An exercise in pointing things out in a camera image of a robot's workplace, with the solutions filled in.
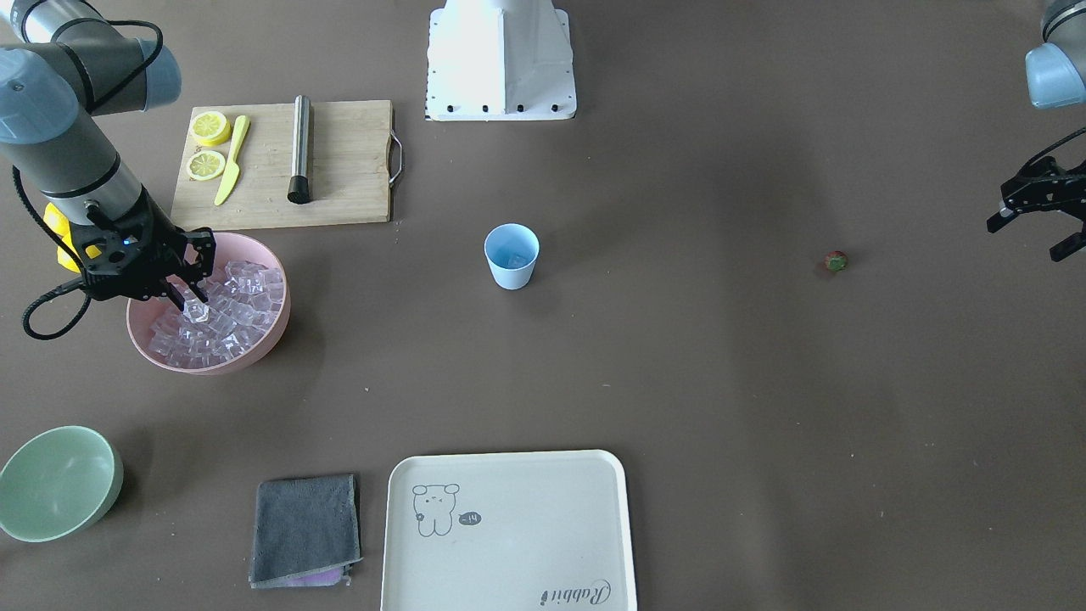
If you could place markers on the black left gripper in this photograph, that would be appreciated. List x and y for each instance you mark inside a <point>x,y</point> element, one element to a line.
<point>1045,192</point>

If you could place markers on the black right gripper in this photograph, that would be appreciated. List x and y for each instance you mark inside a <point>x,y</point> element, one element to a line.
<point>164,240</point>

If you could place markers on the clear ice cube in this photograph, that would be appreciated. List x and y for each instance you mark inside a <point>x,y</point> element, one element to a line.
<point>196,311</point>

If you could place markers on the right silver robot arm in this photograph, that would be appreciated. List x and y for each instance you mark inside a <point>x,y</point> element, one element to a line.
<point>68,66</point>

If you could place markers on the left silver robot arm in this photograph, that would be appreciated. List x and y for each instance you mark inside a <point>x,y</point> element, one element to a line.
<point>1055,79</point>

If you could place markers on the pile of clear ice cubes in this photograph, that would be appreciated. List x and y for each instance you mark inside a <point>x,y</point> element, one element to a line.
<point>245,298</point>

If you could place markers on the light blue plastic cup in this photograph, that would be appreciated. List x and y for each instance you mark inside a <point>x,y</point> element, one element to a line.
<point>511,251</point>

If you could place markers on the pink bowl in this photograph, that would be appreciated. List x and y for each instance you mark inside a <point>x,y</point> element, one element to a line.
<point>230,246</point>

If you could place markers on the lemon slice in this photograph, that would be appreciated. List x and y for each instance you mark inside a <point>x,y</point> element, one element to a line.
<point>210,128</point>
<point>205,165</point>

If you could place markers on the yellow plastic knife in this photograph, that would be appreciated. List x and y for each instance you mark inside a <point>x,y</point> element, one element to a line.
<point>231,174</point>

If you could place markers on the yellow lemon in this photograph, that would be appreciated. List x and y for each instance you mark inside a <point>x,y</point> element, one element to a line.
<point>56,221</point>
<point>65,256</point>

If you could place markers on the steel muddler black tip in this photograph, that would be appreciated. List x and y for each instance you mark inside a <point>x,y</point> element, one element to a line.
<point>299,188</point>

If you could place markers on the wooden cutting board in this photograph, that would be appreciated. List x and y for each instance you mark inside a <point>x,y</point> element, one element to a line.
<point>350,143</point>

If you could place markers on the red strawberry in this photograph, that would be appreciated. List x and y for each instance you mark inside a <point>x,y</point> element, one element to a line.
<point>836,261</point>

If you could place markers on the green bowl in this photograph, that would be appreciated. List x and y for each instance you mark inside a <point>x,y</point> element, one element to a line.
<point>59,482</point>

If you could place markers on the grey folded cloth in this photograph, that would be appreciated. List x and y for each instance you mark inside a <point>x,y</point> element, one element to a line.
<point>306,532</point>

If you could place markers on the cream rabbit tray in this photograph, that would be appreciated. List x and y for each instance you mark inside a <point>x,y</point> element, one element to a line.
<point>541,530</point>

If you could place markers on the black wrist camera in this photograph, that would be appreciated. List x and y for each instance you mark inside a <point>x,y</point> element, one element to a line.
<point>103,245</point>

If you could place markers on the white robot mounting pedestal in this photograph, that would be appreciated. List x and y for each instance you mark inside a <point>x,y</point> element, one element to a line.
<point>500,61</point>

